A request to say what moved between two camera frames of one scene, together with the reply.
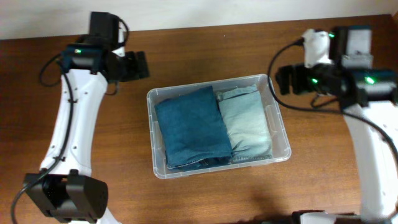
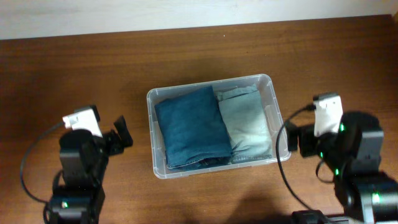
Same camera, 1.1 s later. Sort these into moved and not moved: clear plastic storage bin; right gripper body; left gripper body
Moved: left gripper body; right gripper body
Not moved: clear plastic storage bin
